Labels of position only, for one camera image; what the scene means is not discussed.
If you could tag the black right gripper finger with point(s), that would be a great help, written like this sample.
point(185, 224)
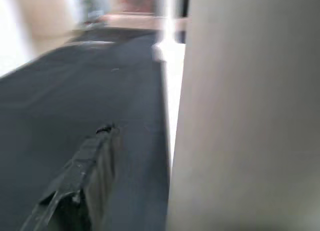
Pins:
point(75, 186)

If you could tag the white plastic table leg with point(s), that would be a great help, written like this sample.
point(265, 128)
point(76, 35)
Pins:
point(245, 111)

